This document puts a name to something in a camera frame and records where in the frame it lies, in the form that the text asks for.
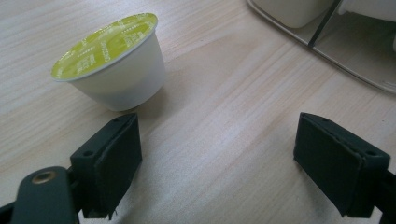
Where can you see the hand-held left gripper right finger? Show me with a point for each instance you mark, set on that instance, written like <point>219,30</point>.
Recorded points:
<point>336,165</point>

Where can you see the white capsule with green lid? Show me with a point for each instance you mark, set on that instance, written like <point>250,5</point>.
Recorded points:
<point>124,77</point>

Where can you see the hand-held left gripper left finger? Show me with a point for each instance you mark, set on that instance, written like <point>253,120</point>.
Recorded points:
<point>115,168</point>

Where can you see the beige divided tray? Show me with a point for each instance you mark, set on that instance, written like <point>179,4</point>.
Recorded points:
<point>358,54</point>

